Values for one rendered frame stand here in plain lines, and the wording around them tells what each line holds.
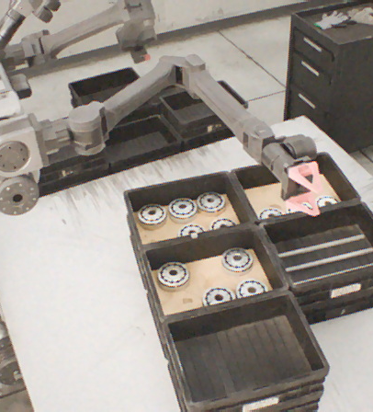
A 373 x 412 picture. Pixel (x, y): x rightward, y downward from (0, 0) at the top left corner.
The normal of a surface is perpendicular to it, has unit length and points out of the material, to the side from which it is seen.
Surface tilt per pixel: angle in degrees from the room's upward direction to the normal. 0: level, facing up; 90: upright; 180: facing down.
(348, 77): 90
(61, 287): 0
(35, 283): 0
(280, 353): 0
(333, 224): 90
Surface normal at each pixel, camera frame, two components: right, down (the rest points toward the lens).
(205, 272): -0.04, -0.74
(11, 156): 0.43, 0.59
